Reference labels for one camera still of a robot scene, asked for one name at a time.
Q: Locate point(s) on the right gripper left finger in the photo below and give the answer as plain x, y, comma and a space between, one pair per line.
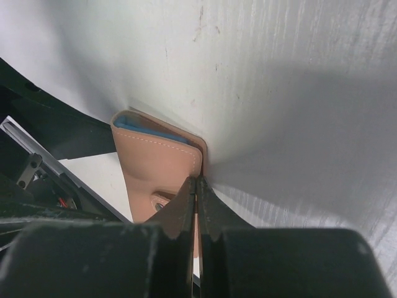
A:
81, 258

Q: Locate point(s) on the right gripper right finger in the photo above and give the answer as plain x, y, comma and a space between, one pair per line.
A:
239, 260

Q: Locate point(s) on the tan leather card holder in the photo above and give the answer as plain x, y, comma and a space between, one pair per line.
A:
155, 158

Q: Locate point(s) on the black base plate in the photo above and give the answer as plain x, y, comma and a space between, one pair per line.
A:
56, 131

